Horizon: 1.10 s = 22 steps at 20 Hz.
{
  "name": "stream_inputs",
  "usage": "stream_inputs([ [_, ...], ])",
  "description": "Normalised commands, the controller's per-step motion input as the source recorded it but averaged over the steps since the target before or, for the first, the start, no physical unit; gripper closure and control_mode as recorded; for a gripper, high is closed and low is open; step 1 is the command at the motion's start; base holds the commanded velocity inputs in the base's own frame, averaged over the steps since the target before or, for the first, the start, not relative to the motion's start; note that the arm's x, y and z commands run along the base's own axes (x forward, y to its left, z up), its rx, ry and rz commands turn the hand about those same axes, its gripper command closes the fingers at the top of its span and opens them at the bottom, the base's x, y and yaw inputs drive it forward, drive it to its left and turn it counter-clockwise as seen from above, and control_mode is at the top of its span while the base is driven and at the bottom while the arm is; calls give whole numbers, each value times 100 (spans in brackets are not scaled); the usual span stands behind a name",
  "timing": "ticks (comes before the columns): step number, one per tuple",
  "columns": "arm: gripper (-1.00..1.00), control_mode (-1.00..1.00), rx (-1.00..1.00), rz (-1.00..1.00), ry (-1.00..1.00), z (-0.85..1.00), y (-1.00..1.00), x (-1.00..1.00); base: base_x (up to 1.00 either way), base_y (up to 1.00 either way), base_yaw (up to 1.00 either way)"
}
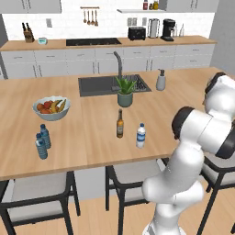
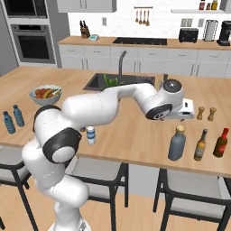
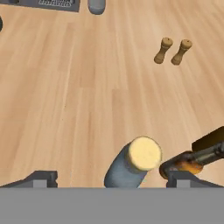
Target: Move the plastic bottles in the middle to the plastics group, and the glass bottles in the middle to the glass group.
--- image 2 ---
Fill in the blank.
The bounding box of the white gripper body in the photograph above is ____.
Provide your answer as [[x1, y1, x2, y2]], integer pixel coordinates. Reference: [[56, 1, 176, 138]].
[[171, 108, 196, 121]]

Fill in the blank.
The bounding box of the wooden shaker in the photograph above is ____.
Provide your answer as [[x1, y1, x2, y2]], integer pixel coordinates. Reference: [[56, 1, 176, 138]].
[[197, 106, 206, 121], [208, 106, 217, 122]]

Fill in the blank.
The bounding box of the grey glass bottle with cork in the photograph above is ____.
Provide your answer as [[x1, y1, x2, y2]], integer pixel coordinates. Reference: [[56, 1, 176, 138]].
[[167, 125, 187, 162]]

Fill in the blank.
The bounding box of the amber glass bottle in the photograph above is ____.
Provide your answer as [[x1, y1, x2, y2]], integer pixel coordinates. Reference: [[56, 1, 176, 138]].
[[193, 128, 209, 162]]

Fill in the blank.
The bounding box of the red glass bottle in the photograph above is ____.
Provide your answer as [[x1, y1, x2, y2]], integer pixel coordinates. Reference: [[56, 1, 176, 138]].
[[212, 127, 230, 159]]

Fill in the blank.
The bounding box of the grey base cupboard run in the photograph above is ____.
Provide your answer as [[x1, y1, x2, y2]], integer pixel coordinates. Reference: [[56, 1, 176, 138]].
[[58, 44, 231, 79]]

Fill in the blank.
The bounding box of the black toaster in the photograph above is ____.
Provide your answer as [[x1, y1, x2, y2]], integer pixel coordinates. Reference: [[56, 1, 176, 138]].
[[178, 27, 199, 43]]

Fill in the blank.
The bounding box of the green leafy plant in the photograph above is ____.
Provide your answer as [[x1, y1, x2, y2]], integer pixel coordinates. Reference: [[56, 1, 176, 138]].
[[103, 73, 125, 90]]

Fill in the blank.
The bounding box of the dark grey tap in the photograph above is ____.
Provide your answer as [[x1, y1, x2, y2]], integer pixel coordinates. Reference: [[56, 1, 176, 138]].
[[117, 50, 128, 84]]

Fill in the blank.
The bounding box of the black hob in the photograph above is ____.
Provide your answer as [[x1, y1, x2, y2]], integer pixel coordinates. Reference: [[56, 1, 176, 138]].
[[112, 37, 168, 46]]

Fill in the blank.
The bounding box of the paper towel roll holder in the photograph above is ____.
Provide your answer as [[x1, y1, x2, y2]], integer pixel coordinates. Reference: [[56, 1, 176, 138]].
[[203, 19, 219, 42]]

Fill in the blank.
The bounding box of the black coffee machine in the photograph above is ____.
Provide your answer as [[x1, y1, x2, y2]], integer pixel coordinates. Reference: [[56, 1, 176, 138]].
[[217, 20, 231, 47]]

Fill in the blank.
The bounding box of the dark sink basin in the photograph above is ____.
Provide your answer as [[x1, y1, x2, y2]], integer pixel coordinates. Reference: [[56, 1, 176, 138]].
[[83, 72, 156, 92]]

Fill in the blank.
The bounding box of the white-capped plastic bottle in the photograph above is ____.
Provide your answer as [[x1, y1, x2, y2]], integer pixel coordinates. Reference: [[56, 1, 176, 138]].
[[86, 125, 97, 146]]

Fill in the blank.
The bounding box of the wooden knife block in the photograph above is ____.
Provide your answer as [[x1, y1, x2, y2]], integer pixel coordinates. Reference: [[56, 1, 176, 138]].
[[79, 20, 91, 40]]

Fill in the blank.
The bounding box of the yellow banana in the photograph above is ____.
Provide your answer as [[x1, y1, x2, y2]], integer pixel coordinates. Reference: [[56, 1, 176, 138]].
[[42, 88, 61, 99]]

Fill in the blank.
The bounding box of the grey fruit bowl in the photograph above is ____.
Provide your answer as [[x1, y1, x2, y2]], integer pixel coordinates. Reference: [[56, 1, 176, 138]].
[[29, 84, 63, 106]]

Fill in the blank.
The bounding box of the red apple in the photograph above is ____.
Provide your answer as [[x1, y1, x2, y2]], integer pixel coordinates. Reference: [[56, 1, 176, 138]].
[[34, 88, 45, 99]]

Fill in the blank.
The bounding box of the blue plastic bottle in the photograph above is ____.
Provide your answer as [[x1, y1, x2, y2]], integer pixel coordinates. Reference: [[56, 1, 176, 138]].
[[3, 111, 16, 134], [13, 104, 25, 127]]

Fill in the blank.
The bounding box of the steel microwave oven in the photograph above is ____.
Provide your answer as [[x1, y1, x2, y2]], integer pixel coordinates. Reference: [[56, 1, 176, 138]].
[[3, 0, 49, 19]]

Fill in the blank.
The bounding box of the grey stool with black frame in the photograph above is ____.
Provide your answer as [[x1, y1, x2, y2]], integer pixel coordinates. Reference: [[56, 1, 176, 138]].
[[0, 145, 40, 231], [152, 167, 231, 231], [64, 155, 130, 231]]

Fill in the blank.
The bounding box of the grey double wall socket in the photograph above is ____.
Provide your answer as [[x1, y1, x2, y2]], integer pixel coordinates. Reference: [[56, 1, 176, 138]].
[[180, 18, 193, 28]]

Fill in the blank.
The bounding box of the white wall shelf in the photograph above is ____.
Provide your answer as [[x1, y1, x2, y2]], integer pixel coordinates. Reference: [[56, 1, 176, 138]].
[[171, 8, 226, 14]]

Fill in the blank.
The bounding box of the grey wall cupboard run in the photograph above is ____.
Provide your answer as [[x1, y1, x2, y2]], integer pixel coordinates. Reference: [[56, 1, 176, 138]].
[[56, 0, 117, 14]]

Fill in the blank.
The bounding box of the steel wall oven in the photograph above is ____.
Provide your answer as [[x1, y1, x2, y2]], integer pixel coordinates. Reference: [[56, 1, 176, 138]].
[[10, 23, 57, 65]]

